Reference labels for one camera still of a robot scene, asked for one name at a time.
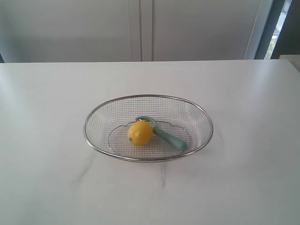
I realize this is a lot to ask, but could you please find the oval metal mesh basket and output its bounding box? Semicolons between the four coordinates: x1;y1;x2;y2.
83;94;213;162

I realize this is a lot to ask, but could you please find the teal handled peeler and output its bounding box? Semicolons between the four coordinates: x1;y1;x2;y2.
135;116;188;151

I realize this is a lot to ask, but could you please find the yellow lemon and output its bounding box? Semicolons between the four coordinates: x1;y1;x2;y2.
127;120;153;146

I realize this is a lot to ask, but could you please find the white side table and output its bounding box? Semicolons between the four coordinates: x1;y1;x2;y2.
279;54;300;72

